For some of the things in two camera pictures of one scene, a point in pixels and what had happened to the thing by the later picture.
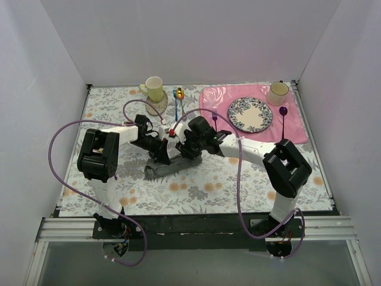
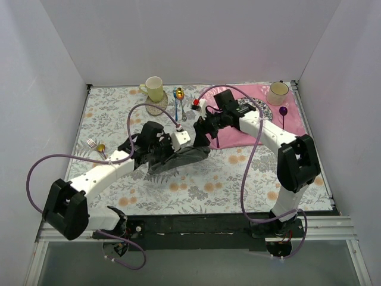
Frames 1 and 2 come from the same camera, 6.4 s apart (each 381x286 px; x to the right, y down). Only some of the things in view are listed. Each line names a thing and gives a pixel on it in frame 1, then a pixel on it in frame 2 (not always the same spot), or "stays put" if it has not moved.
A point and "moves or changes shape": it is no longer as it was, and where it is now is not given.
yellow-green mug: x=155 y=90 stays put
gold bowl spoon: x=180 y=95 stays put
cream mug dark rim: x=277 y=92 stays put
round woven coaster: x=161 y=105 stays put
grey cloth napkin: x=153 y=170 moves or changes shape
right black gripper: x=184 y=146 → x=203 y=126
